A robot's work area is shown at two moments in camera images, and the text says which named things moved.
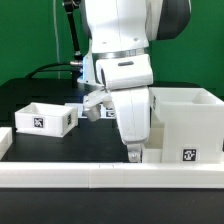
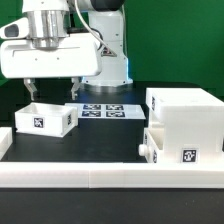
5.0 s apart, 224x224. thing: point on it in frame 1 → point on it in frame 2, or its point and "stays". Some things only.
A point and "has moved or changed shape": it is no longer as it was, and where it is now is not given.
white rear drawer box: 46,119 stays
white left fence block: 6,139 stays
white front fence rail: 113,175 stays
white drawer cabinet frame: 193,123 stays
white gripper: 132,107 → 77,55
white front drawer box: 152,151 has moved or changed shape
